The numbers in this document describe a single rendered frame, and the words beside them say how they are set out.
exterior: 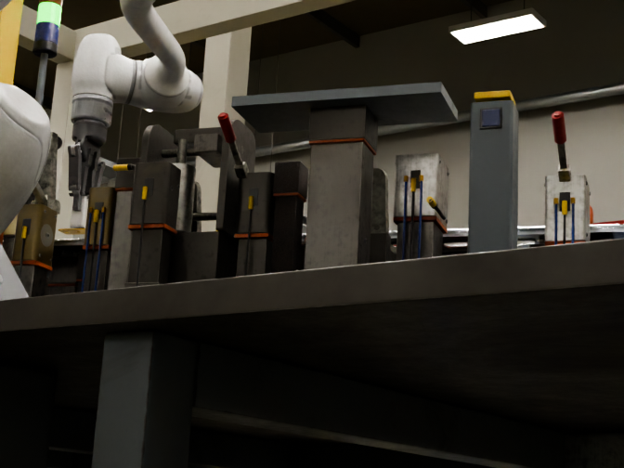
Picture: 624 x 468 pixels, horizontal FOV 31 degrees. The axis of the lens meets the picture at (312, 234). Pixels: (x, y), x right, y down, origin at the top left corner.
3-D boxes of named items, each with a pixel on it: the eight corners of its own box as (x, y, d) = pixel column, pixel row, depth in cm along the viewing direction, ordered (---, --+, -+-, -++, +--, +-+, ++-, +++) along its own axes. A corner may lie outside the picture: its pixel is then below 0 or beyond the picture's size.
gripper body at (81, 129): (96, 117, 249) (91, 158, 246) (114, 130, 257) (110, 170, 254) (65, 119, 251) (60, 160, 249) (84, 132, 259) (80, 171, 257)
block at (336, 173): (368, 376, 189) (378, 119, 200) (354, 369, 181) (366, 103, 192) (310, 375, 192) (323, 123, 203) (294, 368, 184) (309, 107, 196)
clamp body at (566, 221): (592, 395, 194) (591, 188, 203) (586, 385, 183) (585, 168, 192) (549, 395, 196) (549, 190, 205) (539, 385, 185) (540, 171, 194)
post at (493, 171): (518, 377, 181) (521, 115, 192) (512, 370, 174) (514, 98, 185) (471, 377, 183) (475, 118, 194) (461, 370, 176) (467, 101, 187)
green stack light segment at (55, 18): (63, 29, 346) (66, 10, 348) (52, 19, 340) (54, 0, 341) (44, 31, 348) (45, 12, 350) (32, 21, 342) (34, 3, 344)
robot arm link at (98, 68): (73, 88, 249) (133, 99, 253) (81, 22, 252) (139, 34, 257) (65, 103, 258) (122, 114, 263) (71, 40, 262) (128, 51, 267)
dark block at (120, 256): (136, 382, 214) (156, 167, 225) (119, 376, 208) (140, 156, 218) (112, 382, 216) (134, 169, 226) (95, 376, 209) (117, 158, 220)
